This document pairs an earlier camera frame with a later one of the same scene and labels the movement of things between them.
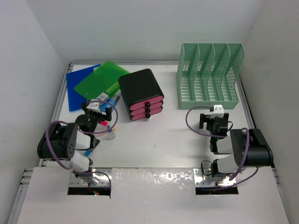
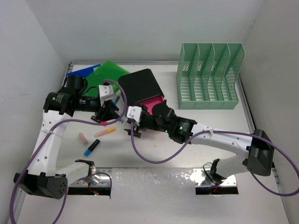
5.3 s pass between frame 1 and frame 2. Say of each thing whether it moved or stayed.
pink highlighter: stayed
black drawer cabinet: stayed
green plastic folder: stayed
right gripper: moved
